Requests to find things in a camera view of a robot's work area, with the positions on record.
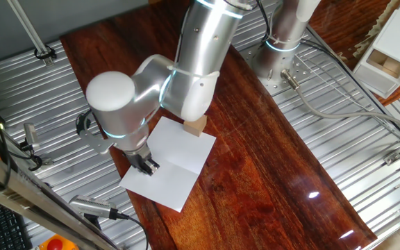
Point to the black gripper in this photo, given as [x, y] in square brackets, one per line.
[138, 160]

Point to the white paper sheet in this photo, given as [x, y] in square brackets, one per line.
[177, 163]

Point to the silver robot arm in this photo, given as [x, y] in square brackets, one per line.
[186, 69]

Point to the small wooden block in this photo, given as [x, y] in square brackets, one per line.
[196, 126]

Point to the red emergency stop button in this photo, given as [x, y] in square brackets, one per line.
[56, 243]

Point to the black pole clamp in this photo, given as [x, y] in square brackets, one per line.
[45, 52]

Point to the slanted aluminium pole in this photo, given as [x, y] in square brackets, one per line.
[30, 31]

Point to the jagged cardboard strip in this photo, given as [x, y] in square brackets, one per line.
[375, 29]

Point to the white drawer box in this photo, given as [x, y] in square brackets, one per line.
[391, 48]

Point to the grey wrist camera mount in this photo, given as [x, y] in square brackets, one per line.
[94, 141]

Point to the silver camera with fins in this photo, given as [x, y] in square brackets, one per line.
[92, 206]

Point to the small grey camera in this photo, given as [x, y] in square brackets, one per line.
[31, 136]

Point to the aluminium frame bar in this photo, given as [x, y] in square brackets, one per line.
[30, 199]

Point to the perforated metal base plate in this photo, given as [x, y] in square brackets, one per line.
[300, 71]

